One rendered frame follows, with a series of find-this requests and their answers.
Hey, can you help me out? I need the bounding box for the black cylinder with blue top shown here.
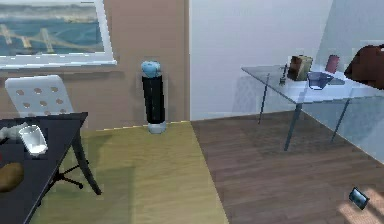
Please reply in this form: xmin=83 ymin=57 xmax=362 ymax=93
xmin=140 ymin=60 xmax=167 ymax=135

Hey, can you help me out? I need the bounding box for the dark slim bottle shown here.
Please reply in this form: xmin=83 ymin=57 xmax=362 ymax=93
xmin=279 ymin=63 xmax=289 ymax=85

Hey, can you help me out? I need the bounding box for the glass table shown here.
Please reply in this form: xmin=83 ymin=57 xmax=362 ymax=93
xmin=241 ymin=64 xmax=384 ymax=152

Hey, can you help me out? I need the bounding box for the brown box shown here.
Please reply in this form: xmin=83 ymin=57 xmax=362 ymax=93
xmin=287 ymin=55 xmax=314 ymax=82

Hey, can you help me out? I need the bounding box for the blue bowl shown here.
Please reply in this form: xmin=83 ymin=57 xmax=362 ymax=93
xmin=306 ymin=71 xmax=335 ymax=91

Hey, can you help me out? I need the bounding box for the pink cup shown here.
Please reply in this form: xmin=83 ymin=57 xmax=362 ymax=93
xmin=325 ymin=54 xmax=341 ymax=75

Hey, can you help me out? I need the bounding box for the white perforated chair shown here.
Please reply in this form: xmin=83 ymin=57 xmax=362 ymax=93
xmin=4 ymin=74 xmax=75 ymax=118

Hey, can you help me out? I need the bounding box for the black table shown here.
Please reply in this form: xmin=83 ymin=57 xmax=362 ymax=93
xmin=0 ymin=111 xmax=102 ymax=224

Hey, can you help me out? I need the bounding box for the clear drinking glass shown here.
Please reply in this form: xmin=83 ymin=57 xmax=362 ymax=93
xmin=18 ymin=124 xmax=49 ymax=157

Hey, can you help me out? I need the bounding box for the framed bridge picture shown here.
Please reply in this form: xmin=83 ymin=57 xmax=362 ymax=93
xmin=0 ymin=0 xmax=118 ymax=70

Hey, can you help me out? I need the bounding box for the grey crumpled cloth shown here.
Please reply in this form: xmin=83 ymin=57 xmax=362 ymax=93
xmin=0 ymin=121 xmax=29 ymax=141

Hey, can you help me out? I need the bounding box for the dark brown chair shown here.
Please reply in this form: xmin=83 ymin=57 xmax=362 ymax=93
xmin=343 ymin=43 xmax=384 ymax=91

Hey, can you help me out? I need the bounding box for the small dark phone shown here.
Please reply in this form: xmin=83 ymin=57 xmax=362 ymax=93
xmin=348 ymin=187 xmax=370 ymax=211

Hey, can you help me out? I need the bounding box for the brown potato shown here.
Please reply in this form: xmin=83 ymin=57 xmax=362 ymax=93
xmin=0 ymin=162 xmax=25 ymax=194

